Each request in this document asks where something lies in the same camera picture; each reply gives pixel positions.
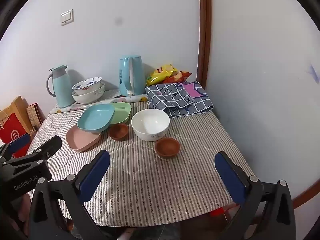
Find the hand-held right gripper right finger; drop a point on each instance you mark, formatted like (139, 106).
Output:
(228, 177)

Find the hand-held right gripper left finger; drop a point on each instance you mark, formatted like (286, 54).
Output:
(95, 177)

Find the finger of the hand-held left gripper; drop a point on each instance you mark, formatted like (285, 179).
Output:
(21, 140)
(48, 145)

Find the small brown bowl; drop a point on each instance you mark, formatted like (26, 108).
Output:
(118, 130)
(167, 147)

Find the green plastic plate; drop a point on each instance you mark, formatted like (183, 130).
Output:
(122, 113)

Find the plain white bowl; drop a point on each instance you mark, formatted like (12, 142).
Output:
(150, 122)

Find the person's left hand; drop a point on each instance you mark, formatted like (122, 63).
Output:
(23, 206)

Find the red paper bag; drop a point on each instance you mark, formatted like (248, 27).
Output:
(12, 130)

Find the patterned cardboard box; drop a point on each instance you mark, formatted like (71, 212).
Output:
(33, 116)

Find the pink plastic plate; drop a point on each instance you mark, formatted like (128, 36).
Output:
(82, 141)

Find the brown paper bag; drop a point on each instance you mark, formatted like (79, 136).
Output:
(18, 106)

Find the red plastic object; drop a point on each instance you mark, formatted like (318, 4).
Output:
(217, 212)

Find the fruit print rolled mat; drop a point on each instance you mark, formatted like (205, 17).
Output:
(75, 108)

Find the blue plastic plate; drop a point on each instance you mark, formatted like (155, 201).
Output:
(96, 117)

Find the striped quilted tablecloth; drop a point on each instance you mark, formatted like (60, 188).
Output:
(150, 180)

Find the light blue thermos jug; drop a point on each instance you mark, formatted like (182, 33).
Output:
(62, 90)

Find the large white floral bowl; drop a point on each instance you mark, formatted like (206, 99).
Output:
(87, 98)

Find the blue bird patterned bowl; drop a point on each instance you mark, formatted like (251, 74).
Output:
(87, 86)

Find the grey checked cloth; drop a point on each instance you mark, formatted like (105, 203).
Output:
(200, 105)

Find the brown wooden baseboard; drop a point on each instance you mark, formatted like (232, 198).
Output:
(307, 193)

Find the light blue tissue box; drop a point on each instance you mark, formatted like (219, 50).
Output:
(136, 77)

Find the red chips bag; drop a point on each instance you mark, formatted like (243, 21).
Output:
(181, 76)

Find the yellow chips bag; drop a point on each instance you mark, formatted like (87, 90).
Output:
(160, 75)

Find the white wall light switch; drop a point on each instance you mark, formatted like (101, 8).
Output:
(67, 17)

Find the brown wooden door frame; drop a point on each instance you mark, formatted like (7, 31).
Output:
(203, 30)

